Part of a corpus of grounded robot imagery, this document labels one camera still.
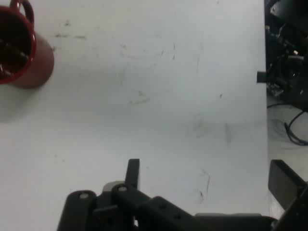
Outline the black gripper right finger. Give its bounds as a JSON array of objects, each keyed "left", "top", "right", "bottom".
[{"left": 268, "top": 159, "right": 308, "bottom": 231}]

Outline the black floor cable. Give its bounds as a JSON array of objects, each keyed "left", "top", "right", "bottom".
[{"left": 283, "top": 110, "right": 308, "bottom": 146}]

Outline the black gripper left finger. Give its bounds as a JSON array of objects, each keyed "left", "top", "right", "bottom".
[{"left": 57, "top": 158, "right": 196, "bottom": 231}]

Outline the black equipment pile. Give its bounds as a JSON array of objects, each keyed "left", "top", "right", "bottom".
[{"left": 264, "top": 0, "right": 308, "bottom": 110}]

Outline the red enamel mug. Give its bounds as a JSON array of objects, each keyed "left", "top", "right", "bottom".
[{"left": 0, "top": 0, "right": 55, "bottom": 89}]

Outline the black table edge clip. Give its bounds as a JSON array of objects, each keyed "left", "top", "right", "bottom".
[{"left": 256, "top": 70, "right": 267, "bottom": 84}]

